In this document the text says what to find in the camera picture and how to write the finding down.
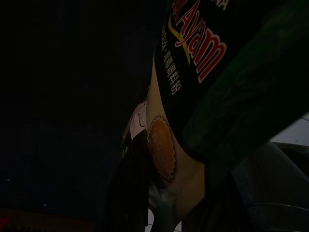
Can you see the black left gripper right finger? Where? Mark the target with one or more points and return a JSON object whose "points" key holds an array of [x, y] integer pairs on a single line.
{"points": [[222, 203]]}

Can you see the green seasoning pouch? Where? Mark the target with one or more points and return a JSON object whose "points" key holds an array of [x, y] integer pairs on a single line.
{"points": [[217, 72]]}

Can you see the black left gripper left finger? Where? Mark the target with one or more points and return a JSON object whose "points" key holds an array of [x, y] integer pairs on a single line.
{"points": [[131, 183]]}

